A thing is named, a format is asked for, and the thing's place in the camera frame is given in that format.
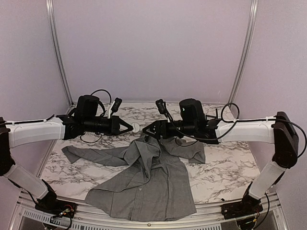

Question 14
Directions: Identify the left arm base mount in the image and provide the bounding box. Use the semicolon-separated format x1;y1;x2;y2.
35;180;76;218

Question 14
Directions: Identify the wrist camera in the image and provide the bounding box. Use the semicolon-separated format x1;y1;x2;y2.
107;98;122;118
155;99;169;119

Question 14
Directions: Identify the left aluminium frame post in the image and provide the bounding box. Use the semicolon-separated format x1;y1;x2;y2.
46;0;73;106

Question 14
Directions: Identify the aluminium frame post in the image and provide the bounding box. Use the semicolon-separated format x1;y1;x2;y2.
46;0;73;106
228;0;259;103

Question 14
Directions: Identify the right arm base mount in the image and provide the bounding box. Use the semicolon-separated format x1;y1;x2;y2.
221;194;263;219

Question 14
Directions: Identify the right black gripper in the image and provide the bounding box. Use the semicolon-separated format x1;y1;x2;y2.
142;119;197;140

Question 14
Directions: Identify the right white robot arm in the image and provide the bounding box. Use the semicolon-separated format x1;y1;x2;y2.
142;99;301;215

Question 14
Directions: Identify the right aluminium frame post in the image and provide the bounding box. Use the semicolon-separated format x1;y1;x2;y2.
228;0;259;103

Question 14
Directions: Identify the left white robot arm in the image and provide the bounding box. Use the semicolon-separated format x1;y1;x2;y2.
0;94;133;213

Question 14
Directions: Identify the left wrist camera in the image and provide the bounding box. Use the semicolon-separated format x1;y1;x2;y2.
107;98;122;118

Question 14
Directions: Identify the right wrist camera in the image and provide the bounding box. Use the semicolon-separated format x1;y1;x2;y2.
155;99;169;119

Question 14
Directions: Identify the grey button-up shirt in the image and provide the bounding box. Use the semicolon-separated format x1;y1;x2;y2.
62;136;205;215

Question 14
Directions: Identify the front aluminium rail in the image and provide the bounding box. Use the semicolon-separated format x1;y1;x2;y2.
9;194;288;230

